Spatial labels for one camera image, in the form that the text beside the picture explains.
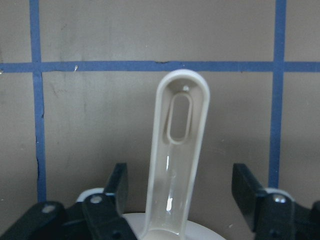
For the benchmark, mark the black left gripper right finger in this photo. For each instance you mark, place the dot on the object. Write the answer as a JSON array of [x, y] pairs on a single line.
[[271, 213]]

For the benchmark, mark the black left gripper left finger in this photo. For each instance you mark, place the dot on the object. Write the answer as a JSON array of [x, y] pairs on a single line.
[[99, 216]]

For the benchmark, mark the beige plastic dustpan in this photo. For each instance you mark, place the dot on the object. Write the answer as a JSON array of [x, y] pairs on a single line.
[[180, 113]]

